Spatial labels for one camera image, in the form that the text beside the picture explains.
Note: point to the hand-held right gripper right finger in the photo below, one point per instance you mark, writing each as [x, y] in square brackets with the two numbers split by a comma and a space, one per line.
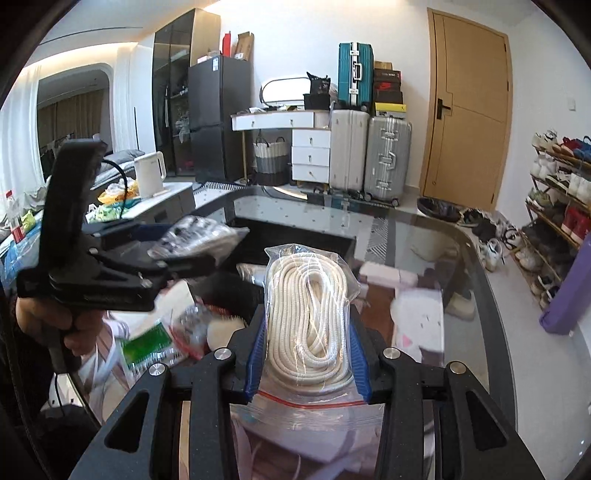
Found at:
[358, 362]

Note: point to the shoe rack with shoes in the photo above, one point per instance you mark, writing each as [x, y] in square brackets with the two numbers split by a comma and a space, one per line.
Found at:
[577, 221]

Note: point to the black and red shoe box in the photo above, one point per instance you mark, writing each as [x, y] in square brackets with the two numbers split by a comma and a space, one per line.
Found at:
[387, 86]

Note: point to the grey sofa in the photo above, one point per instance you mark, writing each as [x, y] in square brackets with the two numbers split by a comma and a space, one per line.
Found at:
[117, 159]

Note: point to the white curtain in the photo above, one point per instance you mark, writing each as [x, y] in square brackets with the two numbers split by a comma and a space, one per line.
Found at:
[18, 138]

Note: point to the red and white bottle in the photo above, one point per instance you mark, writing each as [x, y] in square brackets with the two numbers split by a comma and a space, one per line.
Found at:
[16, 221]

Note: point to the black and yellow shoe box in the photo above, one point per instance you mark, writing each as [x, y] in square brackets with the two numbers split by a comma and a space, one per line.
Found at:
[390, 109]

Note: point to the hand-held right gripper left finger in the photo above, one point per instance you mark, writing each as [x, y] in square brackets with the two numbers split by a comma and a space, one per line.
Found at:
[256, 357]

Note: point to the black trash bag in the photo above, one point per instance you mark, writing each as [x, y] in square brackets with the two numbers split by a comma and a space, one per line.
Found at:
[438, 210]

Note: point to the tan shoe box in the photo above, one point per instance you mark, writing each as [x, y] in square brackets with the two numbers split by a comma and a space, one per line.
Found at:
[387, 65]

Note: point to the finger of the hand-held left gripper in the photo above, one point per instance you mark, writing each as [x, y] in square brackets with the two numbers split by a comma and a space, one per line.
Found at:
[120, 232]
[184, 268]

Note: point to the red and clear packet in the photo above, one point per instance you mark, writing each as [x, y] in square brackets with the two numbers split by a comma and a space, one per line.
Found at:
[198, 327]

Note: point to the tall cardboard box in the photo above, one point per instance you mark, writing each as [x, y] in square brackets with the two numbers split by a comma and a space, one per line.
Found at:
[244, 46]

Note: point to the dark tall cabinet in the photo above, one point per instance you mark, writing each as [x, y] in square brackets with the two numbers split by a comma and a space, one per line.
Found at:
[171, 69]

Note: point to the white vanity desk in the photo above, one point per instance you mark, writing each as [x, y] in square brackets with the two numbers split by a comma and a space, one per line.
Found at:
[309, 147]

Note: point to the woven basket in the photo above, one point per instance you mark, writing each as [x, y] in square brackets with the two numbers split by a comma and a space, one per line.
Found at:
[271, 159]

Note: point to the dark shoe box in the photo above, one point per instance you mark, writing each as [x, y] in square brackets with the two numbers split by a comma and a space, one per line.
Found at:
[388, 97]

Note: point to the tan wooden door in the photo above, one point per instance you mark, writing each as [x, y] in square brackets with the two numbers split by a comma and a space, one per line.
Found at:
[466, 138]

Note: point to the black fridge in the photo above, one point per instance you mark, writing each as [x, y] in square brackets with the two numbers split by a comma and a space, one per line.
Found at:
[219, 115]

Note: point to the person's left hand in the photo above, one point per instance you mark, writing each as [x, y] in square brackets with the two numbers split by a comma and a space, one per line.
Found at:
[37, 321]

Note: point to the pile of loose shoes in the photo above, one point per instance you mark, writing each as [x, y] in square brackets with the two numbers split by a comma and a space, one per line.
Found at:
[491, 240]

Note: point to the white kettle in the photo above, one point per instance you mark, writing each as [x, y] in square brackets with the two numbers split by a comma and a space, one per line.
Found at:
[150, 175]

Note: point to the white striped socks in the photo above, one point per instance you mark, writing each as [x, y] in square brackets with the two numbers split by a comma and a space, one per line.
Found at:
[198, 235]

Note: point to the heap of snack packets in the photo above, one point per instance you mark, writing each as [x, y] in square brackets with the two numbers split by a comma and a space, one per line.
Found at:
[113, 196]

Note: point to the printed table mat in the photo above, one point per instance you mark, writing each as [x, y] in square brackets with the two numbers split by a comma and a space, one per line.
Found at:
[418, 318]

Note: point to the silver suitcase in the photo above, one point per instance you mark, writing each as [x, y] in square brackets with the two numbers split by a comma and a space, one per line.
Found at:
[388, 157]

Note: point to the black and white patterned rug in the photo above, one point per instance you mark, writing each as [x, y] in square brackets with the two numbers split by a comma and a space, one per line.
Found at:
[378, 233]

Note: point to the wooden shoe rack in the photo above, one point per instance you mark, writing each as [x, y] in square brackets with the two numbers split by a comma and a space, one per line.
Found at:
[538, 214]

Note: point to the green and white packet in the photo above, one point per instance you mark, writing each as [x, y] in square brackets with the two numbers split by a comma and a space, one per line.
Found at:
[147, 350]

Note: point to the oval mirror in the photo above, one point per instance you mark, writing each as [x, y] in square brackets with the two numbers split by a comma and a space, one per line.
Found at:
[286, 92]

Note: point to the black paper bag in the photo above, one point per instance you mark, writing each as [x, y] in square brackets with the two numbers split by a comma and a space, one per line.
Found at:
[317, 94]

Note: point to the white suitcase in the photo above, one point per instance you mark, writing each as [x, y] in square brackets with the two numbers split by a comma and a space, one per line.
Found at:
[348, 152]

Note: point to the teal suitcase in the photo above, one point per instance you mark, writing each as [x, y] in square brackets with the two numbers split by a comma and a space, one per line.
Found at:
[353, 76]

